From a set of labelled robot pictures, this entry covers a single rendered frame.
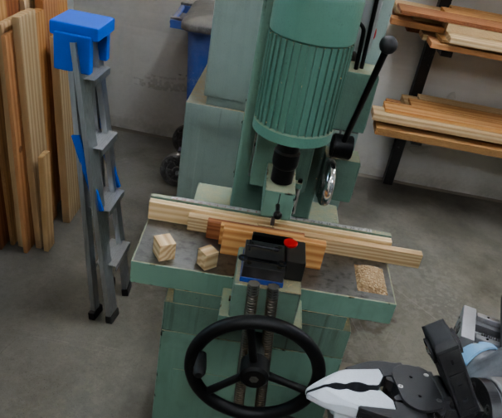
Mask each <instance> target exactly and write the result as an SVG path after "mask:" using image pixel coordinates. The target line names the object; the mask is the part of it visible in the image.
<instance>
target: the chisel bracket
mask: <svg viewBox="0 0 502 418"><path fill-rule="evenodd" d="M272 168H273V164H272V163H267V167H266V175H265V179H264V184H263V191H262V199H261V215H262V216H270V217H273V214H274V212H275V205H276V204H277V203H278V204H280V212H281V213H282V217H281V219H286V220H289V219H290V217H291V213H292V211H293V210H294V207H293V205H294V202H295V200H296V195H295V173H294V177H293V181H292V183H291V184H290V185H285V186H284V185H279V184H276V183H274V182H272V181H271V179H270V176H271V172H272Z"/></svg>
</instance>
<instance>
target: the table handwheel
mask: <svg viewBox="0 0 502 418"><path fill-rule="evenodd" d="M242 329H246V335H247V342H248V350H247V355H245V356H244V357H243V358H242V360H241V366H240V372H238V373H237V374H235V375H233V376H231V377H228V378H227V379H225V380H222V381H220V382H217V383H215V384H212V385H210V386H206V385H205V384H204V382H203V381H202V378H196V377H195V376H194V375H193V367H194V364H195V361H196V359H197V355H198V353H199V352H201V351H202V350H203V349H204V348H205V347H206V346H207V345H208V344H209V343H210V342H211V341H212V340H213V339H214V338H217V337H219V336H221V335H223V334H225V333H229V332H233V331H236V330H242ZM255 329H259V330H266V331H270V332H273V333H278V334H280V335H282V336H284V337H287V338H288V339H290V340H292V341H293V342H295V343H297V344H298V345H299V346H300V347H301V348H302V349H303V350H304V351H305V353H306V354H307V356H308V358H309V360H310V362H311V366H312V376H311V378H310V381H309V384H308V386H304V385H301V384H299V383H297V382H293V381H291V380H288V379H286V378H284V377H281V376H279V375H276V374H275V373H273V372H269V370H270V363H269V360H268V359H267V357H265V356H264V355H265V349H264V347H263V344H262V342H261V340H262V334H263V333H261V332H255ZM184 371H185V375H186V378H187V380H188V384H189V386H190V387H191V388H192V390H193V392H194V393H195V394H196V395H197V396H198V397H199V398H200V399H201V400H202V401H203V402H204V403H205V404H207V405H208V406H210V407H211V408H212V409H214V410H216V411H219V412H221V413H222V414H225V415H227V416H232V417H235V418H283V417H286V416H290V415H292V414H294V413H296V412H298V411H300V410H302V409H304V408H305V407H306V406H307V405H308V404H310V403H311V402H312V401H310V400H308V399H306V395H305V390H306V388H307V387H309V386H311V385H312V384H314V383H315V382H317V381H319V380H320V379H322V378H324V377H325V373H326V367H325V361H324V357H323V354H322V352H321V351H320V349H319V347H318V345H317V344H316V342H315V341H314V340H313V339H312V338H311V337H310V336H309V335H308V334H307V333H306V332H304V331H303V330H302V329H300V328H298V327H296V326H295V325H294V324H292V323H288V322H286V321H285V320H282V319H279V318H274V317H270V316H265V315H257V314H245V315H237V316H232V317H229V318H224V319H221V320H219V321H216V322H215V323H212V324H210V325H209V326H207V327H205V328H204V329H203V330H202V331H201V332H200V333H199V334H198V335H197V336H196V337H195V338H194V339H193V340H192V341H191V343H190V345H189V346H188V350H187V351H186V355H185V359H184ZM268 381H270V382H274V383H277V384H279V385H282V386H286V387H288V388H290V389H292V390H294V391H297V392H300V394H299V395H298V396H297V397H295V398H293V399H292V400H290V401H287V402H285V403H282V404H279V405H275V406H265V407H253V406H242V405H238V404H235V403H232V402H230V401H227V400H225V399H223V398H221V397H219V396H218V395H216V394H215V393H214V392H216V391H219V390H221V389H223V388H225V387H227V386H230V385H233V384H235V383H238V382H242V383H243V384H244V385H245V386H248V387H251V388H258V387H261V386H264V385H265V384H266V383H267V382H268Z"/></svg>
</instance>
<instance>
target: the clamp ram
mask: <svg viewBox="0 0 502 418"><path fill-rule="evenodd" d="M287 238H290V237H285V236H276V235H271V234H266V233H260V232H256V231H253V234H252V238H251V239H252V240H253V241H262V242H267V243H272V244H277V245H284V240H285V239H287Z"/></svg>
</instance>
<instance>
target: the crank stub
mask: <svg viewBox="0 0 502 418"><path fill-rule="evenodd" d="M206 370H207V354H206V353H205V352H204V351H201V352H199V353H198V355H197V359H196V361H195V364H194V367H193V375H194V376H195V377H196V378H202V377H204V376H205V373H206Z"/></svg>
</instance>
